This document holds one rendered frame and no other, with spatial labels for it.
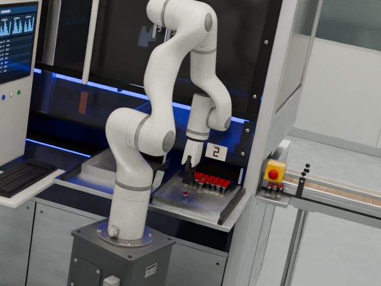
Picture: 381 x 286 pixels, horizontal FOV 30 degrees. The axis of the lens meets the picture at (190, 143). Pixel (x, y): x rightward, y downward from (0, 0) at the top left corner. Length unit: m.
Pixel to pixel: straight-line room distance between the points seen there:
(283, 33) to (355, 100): 4.72
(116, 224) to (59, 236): 1.00
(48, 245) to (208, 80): 1.26
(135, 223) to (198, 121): 0.47
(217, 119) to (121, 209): 0.49
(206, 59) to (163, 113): 0.33
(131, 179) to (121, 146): 0.11
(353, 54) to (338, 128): 0.77
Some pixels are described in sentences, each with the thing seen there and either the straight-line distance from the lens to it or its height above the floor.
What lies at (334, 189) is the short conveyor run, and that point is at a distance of 3.08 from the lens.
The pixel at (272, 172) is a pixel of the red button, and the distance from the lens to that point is 2.85.
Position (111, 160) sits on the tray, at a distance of 3.03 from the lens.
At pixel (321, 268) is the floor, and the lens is 4.62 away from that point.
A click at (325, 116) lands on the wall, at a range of 7.52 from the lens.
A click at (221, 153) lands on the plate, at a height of 1.02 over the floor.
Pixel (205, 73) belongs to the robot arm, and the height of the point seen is 1.40.
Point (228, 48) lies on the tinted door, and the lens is 2.84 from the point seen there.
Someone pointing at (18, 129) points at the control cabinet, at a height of 0.94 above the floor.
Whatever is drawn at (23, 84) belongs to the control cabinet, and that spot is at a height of 1.14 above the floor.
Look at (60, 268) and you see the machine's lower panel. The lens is 3.36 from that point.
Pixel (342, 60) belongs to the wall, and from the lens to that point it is 7.41.
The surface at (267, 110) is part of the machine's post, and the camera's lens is 2.84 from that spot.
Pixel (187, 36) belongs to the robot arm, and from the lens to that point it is 2.21.
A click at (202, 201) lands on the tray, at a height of 0.88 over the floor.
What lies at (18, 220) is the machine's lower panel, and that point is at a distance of 3.37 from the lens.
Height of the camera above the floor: 1.86
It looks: 16 degrees down
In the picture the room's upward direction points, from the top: 11 degrees clockwise
